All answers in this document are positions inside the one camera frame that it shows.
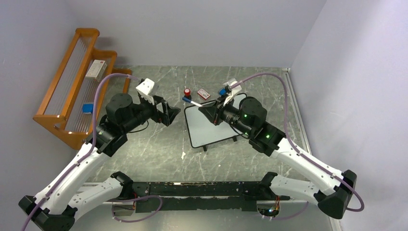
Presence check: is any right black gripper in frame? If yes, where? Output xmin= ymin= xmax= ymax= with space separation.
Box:
xmin=199 ymin=92 xmax=253 ymax=137

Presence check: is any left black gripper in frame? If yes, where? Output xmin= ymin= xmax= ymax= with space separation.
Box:
xmin=122 ymin=94 xmax=180 ymax=133

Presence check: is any blue white marker pen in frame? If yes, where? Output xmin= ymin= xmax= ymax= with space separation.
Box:
xmin=182 ymin=97 xmax=202 ymax=107

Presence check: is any white whiteboard black frame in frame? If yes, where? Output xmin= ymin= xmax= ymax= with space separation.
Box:
xmin=184 ymin=105 xmax=242 ymax=151

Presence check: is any orange wooden shelf rack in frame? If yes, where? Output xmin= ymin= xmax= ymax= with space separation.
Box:
xmin=33 ymin=28 xmax=132 ymax=150

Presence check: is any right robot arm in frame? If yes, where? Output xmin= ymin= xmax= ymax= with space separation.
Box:
xmin=198 ymin=97 xmax=357 ymax=219

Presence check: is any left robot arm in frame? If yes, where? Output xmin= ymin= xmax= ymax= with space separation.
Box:
xmin=19 ymin=93 xmax=180 ymax=231

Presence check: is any red white small box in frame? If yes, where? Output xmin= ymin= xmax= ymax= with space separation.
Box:
xmin=197 ymin=89 xmax=211 ymax=101

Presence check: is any red black stamp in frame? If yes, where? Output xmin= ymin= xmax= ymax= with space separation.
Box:
xmin=183 ymin=88 xmax=192 ymax=103

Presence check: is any blue object on shelf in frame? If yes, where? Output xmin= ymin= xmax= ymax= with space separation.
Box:
xmin=82 ymin=103 xmax=94 ymax=114

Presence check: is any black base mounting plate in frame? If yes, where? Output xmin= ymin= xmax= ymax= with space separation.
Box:
xmin=133 ymin=181 xmax=290 ymax=213

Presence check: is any white red box on shelf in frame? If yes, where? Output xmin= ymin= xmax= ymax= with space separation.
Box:
xmin=85 ymin=59 xmax=107 ymax=82

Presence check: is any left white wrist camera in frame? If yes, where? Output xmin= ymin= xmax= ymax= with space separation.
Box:
xmin=136 ymin=78 xmax=156 ymax=104

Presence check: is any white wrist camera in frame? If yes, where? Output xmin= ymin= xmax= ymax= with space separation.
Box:
xmin=223 ymin=78 xmax=242 ymax=105
xmin=136 ymin=78 xmax=156 ymax=104

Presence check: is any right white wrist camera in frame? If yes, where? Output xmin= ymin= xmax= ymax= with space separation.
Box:
xmin=223 ymin=78 xmax=242 ymax=105

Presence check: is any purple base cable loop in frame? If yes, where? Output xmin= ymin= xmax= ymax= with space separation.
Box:
xmin=111 ymin=195 xmax=164 ymax=223

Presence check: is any aluminium frame rail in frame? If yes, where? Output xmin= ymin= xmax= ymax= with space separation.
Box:
xmin=76 ymin=181 xmax=343 ymax=231

